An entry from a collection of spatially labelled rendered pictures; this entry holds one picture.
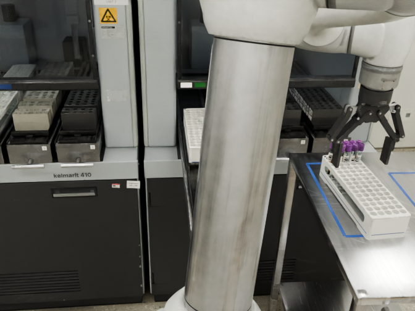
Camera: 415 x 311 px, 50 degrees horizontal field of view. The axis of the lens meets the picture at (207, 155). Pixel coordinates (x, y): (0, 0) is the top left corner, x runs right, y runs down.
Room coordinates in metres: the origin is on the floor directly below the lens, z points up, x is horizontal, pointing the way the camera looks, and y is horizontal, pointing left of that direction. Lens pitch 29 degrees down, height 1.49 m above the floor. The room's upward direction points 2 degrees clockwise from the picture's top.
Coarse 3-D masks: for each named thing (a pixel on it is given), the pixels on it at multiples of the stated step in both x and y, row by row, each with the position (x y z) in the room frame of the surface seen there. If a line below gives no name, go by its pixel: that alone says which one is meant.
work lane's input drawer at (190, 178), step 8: (184, 136) 1.32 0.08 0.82; (184, 144) 1.27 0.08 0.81; (184, 152) 1.24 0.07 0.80; (184, 160) 1.18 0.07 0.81; (184, 168) 1.14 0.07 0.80; (192, 168) 1.14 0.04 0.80; (184, 176) 1.10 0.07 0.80; (192, 176) 1.09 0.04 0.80; (184, 184) 1.10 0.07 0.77; (192, 184) 1.06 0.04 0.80; (192, 192) 0.99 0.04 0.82; (192, 200) 0.96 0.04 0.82; (192, 208) 0.94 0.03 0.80; (192, 216) 0.91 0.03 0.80
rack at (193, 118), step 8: (184, 112) 1.41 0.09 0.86; (192, 112) 1.42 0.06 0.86; (200, 112) 1.42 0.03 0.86; (184, 120) 1.42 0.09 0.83; (192, 120) 1.35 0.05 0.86; (200, 120) 1.35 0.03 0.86; (192, 128) 1.29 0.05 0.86; (200, 128) 1.30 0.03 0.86; (192, 136) 1.24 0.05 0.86; (200, 136) 1.23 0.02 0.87; (192, 144) 1.18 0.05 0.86; (200, 144) 1.18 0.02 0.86; (192, 152) 1.16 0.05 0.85; (192, 160) 1.16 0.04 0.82
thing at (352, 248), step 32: (320, 160) 1.19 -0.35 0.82; (288, 192) 1.21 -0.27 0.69; (320, 192) 1.01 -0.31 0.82; (288, 224) 1.21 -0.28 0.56; (320, 224) 0.88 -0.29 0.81; (352, 224) 0.87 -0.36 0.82; (352, 256) 0.76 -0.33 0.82; (384, 256) 0.76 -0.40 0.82; (288, 288) 1.18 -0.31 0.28; (320, 288) 1.19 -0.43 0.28; (352, 288) 0.66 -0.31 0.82; (384, 288) 0.66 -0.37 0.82
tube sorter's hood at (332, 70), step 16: (192, 0) 1.39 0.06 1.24; (192, 16) 1.39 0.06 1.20; (192, 32) 1.39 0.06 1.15; (192, 48) 1.39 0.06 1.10; (208, 48) 1.40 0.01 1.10; (192, 64) 1.39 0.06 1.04; (208, 64) 1.40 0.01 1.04; (304, 64) 1.44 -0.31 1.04; (320, 64) 1.44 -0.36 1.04; (336, 64) 1.45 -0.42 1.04; (352, 64) 1.46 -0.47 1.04; (192, 80) 1.38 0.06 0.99; (304, 80) 1.42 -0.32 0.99; (320, 80) 1.43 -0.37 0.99; (336, 80) 1.44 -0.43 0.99; (352, 80) 1.45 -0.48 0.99
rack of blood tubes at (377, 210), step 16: (336, 176) 1.01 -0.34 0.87; (352, 176) 1.00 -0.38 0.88; (368, 176) 1.00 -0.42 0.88; (336, 192) 0.99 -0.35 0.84; (352, 192) 0.92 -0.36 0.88; (368, 192) 0.93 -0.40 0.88; (384, 192) 0.93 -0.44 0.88; (352, 208) 0.93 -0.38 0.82; (368, 208) 0.86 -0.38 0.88; (384, 208) 0.87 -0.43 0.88; (400, 208) 0.87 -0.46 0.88; (368, 224) 0.82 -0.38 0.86; (384, 224) 0.82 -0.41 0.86; (400, 224) 0.83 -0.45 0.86
